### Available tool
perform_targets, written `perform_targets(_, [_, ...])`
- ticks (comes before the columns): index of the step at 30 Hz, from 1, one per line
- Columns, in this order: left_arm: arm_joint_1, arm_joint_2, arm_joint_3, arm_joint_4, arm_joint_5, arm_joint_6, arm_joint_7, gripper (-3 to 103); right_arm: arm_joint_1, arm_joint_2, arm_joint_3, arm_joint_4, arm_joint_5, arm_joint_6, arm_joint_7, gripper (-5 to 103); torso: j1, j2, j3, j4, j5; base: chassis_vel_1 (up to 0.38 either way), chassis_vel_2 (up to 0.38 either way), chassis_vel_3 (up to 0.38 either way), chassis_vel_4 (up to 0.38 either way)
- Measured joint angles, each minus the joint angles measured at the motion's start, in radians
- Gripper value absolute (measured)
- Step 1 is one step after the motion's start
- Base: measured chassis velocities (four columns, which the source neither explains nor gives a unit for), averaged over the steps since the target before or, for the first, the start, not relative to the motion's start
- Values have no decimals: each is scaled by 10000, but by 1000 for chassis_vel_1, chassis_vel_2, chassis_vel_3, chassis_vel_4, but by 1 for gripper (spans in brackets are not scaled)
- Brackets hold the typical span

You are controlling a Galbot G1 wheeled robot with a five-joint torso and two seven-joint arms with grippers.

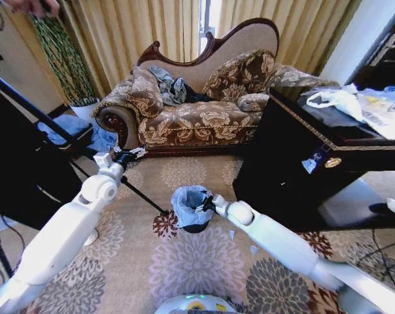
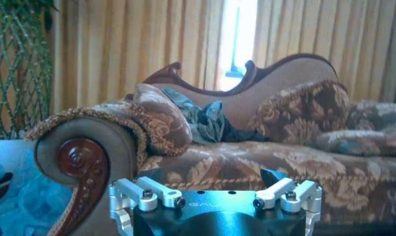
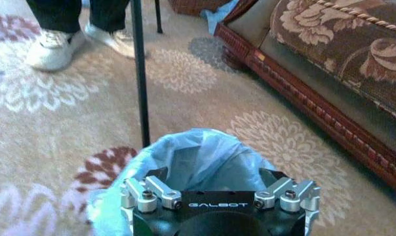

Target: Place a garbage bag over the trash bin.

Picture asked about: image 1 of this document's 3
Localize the pale blue garbage bag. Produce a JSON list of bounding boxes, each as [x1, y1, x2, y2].
[[169, 184, 215, 229]]

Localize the black round trash bin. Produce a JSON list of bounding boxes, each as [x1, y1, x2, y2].
[[180, 188, 215, 234]]

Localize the white plastic bag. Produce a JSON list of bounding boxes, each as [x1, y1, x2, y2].
[[305, 82, 395, 141]]

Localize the black tripod leg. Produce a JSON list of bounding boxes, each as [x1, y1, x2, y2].
[[121, 175, 169, 217]]

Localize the white plant pot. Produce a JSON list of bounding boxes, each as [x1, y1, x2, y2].
[[69, 97, 102, 122]]

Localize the pile of blue bags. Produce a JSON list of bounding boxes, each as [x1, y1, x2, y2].
[[36, 114, 117, 154]]

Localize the floral square cushion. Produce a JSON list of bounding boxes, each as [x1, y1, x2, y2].
[[126, 66, 165, 119]]

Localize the floral chaise sofa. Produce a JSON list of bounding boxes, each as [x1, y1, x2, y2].
[[92, 17, 341, 158]]

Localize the grey crumpled clothing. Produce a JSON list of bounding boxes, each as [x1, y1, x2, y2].
[[148, 65, 188, 107]]

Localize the black crumpled clothing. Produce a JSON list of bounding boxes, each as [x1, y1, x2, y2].
[[180, 82, 212, 103]]

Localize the white round floor base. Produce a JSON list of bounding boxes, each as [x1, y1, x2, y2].
[[82, 228, 100, 247]]

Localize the black glossy desk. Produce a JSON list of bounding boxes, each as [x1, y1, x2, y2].
[[0, 69, 97, 230]]

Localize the black cabinet with gold trim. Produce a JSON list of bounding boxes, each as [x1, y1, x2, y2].
[[232, 85, 395, 234]]

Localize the white robot front shell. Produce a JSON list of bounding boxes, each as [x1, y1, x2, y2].
[[157, 293, 241, 314]]

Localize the green striped plant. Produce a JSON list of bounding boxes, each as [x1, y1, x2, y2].
[[29, 12, 97, 107]]

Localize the floral bolster cushion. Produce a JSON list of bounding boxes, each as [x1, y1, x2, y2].
[[237, 92, 271, 113]]

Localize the beige pleated curtains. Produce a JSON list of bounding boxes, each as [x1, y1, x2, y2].
[[58, 0, 362, 99]]

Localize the large floral cushion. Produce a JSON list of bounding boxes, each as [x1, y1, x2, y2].
[[201, 49, 277, 103]]

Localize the black floor cables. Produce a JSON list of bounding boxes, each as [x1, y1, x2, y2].
[[356, 228, 395, 297]]

